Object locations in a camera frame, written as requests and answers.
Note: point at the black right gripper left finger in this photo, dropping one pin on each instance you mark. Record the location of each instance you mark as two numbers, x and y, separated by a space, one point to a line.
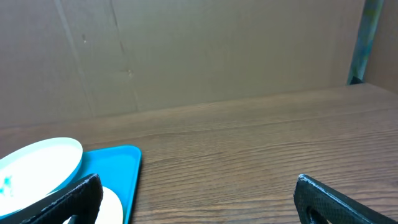
77 203

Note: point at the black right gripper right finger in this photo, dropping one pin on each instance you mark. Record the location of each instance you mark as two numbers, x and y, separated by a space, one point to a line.
318 203

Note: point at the white plate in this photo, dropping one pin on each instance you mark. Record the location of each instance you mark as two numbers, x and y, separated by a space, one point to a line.
111 209

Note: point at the light blue plate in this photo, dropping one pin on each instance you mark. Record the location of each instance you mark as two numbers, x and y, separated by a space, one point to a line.
35 171

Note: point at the teal plastic tray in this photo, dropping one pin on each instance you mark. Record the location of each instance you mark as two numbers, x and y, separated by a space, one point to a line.
118 168

